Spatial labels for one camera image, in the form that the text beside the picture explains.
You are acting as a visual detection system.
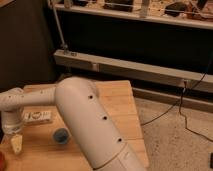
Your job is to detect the thin metal rod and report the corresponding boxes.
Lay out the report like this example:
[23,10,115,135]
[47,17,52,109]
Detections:
[51,0,68,53]

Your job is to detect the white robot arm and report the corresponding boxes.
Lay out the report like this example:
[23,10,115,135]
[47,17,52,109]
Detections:
[0,77,146,171]

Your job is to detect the black object at floor edge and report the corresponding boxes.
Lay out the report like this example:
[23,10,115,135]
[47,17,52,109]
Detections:
[209,153,213,169]

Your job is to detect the grey metal shelf frame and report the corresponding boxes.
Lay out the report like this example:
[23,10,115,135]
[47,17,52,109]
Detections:
[54,0,213,112]

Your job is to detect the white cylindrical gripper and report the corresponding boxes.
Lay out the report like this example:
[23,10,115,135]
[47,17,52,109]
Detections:
[1,108,23,155]

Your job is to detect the white rectangular box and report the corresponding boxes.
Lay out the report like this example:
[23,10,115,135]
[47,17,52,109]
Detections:
[24,111,52,123]

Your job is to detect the black cable on floor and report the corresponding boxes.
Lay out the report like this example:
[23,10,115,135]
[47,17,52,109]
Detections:
[139,49,213,143]

